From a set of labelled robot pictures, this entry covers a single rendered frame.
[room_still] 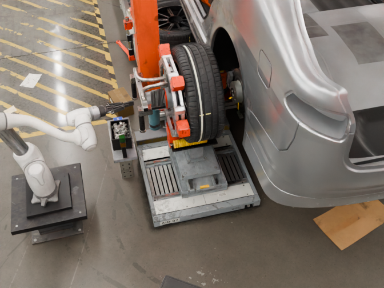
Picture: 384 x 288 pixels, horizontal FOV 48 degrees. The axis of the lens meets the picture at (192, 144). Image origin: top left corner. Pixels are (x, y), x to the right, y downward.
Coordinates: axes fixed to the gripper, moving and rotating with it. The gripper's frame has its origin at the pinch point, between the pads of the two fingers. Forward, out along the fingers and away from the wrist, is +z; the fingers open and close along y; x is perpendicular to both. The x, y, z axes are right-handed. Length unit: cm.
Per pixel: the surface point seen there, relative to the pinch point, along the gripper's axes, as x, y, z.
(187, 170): 66, -5, 35
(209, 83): -17, -33, 45
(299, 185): 8, -115, 56
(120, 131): 27.0, 13.5, -6.4
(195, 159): 63, 1, 45
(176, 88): -18.6, -30.3, 24.1
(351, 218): 102, -76, 138
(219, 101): -7, -39, 48
